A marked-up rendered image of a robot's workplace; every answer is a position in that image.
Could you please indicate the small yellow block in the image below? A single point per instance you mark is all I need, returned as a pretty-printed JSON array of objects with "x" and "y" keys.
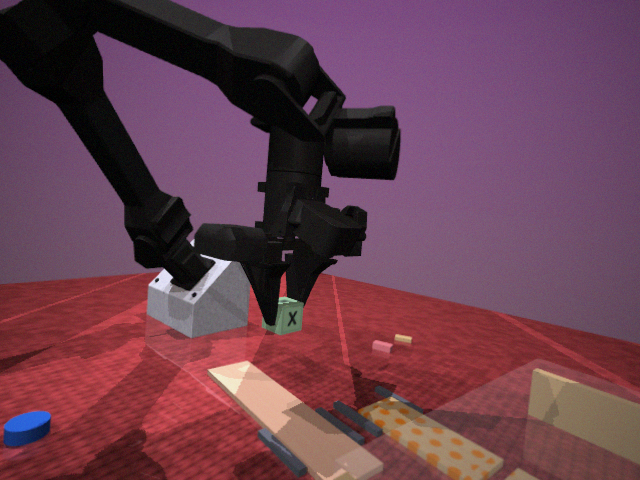
[{"x": 402, "y": 338}]

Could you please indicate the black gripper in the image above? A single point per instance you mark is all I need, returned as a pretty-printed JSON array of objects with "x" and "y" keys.
[{"x": 260, "y": 252}]

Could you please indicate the blue cylinder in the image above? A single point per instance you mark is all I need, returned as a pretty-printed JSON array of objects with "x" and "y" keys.
[{"x": 26, "y": 428}]

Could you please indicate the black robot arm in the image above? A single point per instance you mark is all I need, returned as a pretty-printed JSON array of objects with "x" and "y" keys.
[{"x": 50, "y": 47}]

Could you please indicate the pale green cube with black x marks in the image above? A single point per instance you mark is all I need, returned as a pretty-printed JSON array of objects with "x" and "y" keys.
[{"x": 289, "y": 317}]

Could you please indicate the pink rectangular block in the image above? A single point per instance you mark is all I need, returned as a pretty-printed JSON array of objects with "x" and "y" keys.
[{"x": 383, "y": 346}]

